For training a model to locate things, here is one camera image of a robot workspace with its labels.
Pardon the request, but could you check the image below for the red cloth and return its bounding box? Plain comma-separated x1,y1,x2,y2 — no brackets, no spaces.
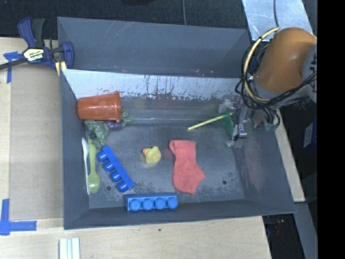
169,140,207,195

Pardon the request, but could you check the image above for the light green plastic spoon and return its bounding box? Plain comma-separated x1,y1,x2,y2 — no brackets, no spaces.
87,141,101,194

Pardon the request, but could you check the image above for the green paddle with yellow handle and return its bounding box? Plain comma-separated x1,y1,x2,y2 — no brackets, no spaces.
187,112,236,138

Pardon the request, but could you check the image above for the blue toy building block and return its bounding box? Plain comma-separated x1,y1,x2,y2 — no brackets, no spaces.
123,192,179,212
96,145,135,193

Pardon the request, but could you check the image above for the orange plastic cup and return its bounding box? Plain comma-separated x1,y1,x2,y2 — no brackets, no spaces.
76,90,122,123

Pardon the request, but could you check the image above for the yellow rubber duck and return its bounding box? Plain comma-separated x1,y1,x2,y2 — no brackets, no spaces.
142,146,162,165

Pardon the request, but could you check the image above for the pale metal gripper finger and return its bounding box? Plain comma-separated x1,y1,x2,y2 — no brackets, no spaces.
218,98,239,112
226,125,248,149

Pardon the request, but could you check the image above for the green toy leafy vine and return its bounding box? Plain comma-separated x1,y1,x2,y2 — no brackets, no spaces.
84,111,134,149

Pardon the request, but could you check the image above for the grey metal bin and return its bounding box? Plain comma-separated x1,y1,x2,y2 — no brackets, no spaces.
56,16,298,230

